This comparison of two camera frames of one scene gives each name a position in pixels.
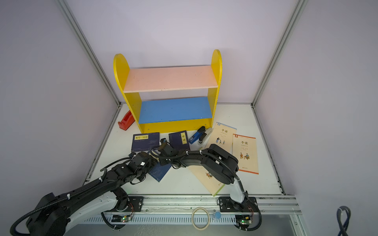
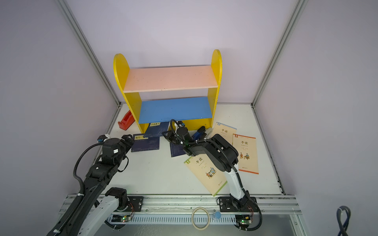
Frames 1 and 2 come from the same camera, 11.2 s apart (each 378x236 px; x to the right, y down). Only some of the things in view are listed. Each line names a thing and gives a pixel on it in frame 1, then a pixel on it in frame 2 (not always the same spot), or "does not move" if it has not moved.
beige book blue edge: [222, 136] does not move
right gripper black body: [164, 160] → [178, 137]
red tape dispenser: [127, 121] does not move
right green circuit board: [242, 219] does not move
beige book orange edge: [244, 149] does not move
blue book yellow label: [158, 172] → [156, 129]
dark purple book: [145, 141] does not move
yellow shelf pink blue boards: [154, 114] does not move
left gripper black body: [142, 171] → [124, 145]
